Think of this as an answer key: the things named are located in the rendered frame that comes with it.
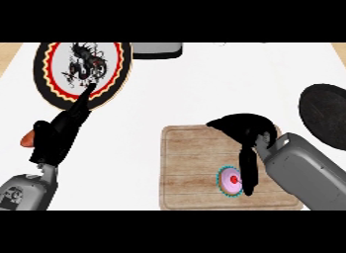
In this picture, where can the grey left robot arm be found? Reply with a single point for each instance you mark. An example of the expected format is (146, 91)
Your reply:
(26, 191)

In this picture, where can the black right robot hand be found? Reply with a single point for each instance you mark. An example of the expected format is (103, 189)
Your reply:
(242, 128)

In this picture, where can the round plate with dragon print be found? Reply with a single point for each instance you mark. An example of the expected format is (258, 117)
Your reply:
(82, 66)

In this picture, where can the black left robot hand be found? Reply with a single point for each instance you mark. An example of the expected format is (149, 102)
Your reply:
(62, 131)

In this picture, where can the orange vegetable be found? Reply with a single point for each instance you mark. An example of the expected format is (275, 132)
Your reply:
(26, 140)

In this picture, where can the pink cupcake with cherry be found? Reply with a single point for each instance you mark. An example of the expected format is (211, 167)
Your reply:
(229, 181)

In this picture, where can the wooden cutting board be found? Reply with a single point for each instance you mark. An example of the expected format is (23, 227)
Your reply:
(199, 164)

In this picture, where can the black round pan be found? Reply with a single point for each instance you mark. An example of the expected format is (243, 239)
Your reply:
(332, 115)

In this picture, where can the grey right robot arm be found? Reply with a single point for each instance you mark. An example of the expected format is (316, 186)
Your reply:
(310, 174)

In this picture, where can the grey and black appliance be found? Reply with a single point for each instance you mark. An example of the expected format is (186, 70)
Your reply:
(155, 50)

